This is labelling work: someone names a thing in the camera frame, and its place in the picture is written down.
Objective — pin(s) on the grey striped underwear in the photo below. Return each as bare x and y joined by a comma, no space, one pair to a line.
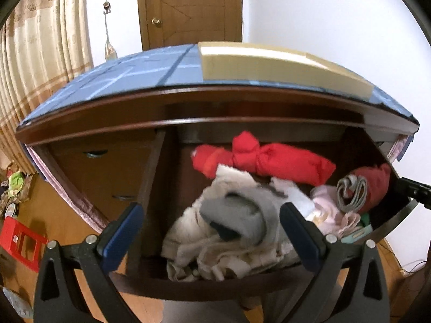
341,191

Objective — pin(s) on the green underwear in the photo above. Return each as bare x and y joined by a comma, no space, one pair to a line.
365,219

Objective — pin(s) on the beige wooden tray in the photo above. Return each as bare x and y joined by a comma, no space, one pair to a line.
269,64

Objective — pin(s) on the pale pink underwear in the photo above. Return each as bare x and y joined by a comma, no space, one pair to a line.
323,198

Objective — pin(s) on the brown wooden drawer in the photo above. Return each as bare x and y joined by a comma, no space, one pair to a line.
151,191

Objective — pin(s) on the brass door knob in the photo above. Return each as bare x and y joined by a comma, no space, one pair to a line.
156,21

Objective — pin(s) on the beige underwear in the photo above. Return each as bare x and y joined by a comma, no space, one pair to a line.
188,235

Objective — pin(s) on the red plastic stool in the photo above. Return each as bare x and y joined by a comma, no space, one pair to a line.
20,242

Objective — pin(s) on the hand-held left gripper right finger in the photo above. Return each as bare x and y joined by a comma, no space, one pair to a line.
301,235

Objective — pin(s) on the red knotted underwear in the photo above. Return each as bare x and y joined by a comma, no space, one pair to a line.
289,163

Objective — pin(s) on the green cloth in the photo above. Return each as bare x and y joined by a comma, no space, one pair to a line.
16,181

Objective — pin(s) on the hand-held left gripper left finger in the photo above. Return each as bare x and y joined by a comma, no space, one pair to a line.
124,228

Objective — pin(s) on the metal wall hook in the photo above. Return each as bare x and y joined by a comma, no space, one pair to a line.
106,6

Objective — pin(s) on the grey and navy sock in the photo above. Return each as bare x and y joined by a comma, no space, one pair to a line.
249,218

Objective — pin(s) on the blue plaid tablecloth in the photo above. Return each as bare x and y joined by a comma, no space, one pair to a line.
134,70

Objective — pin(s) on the dark red underwear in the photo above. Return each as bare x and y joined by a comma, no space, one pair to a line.
373,178

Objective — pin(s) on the brown wooden door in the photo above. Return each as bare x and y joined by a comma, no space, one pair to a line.
195,6

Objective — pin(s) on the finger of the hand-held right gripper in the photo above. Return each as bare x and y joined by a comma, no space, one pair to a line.
414,190

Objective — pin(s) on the hanging curtain tieback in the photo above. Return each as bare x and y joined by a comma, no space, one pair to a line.
110,48

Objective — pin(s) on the clear plastic bag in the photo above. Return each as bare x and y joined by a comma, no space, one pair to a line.
16,302

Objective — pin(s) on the beige striped curtain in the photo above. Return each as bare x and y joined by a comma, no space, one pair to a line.
40,57

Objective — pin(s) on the pale teal cloth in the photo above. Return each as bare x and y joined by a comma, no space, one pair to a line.
357,235

